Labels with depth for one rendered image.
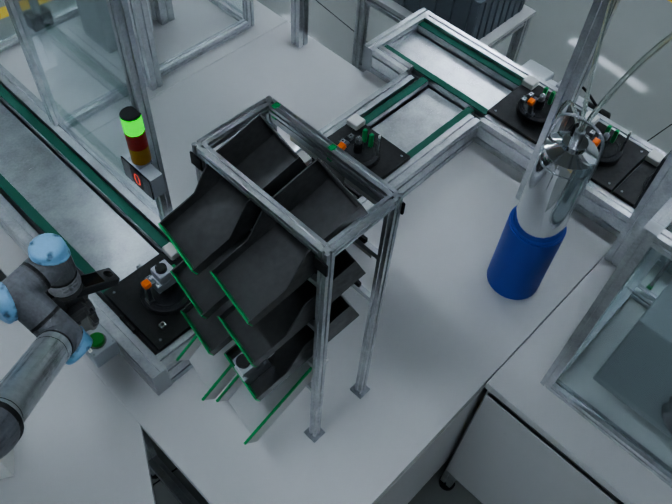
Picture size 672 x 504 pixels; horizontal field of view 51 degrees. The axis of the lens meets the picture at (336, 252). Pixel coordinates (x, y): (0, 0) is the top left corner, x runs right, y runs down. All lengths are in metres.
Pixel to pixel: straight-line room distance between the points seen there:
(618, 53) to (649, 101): 0.41
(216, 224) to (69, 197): 1.01
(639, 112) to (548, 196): 2.50
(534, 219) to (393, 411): 0.62
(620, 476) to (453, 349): 0.52
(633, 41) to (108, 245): 3.49
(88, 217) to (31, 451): 0.69
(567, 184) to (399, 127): 0.83
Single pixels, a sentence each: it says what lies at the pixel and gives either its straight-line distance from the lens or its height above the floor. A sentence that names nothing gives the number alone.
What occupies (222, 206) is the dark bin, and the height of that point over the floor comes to 1.56.
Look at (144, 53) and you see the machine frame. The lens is 2.54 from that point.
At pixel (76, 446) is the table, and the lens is 1.92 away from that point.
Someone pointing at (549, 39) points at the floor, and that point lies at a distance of 4.54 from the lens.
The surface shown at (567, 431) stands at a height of 0.86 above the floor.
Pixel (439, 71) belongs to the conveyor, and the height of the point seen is 0.92.
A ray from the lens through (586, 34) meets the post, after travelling 1.95.
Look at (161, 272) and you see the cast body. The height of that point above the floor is 1.09.
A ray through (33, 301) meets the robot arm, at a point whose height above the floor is 1.34.
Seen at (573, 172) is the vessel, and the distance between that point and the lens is 1.72.
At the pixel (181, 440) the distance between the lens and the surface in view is 1.87.
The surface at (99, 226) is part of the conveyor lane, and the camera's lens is 2.18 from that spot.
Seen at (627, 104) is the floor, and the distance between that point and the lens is 4.27.
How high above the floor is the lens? 2.59
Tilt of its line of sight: 54 degrees down
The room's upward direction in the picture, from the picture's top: 5 degrees clockwise
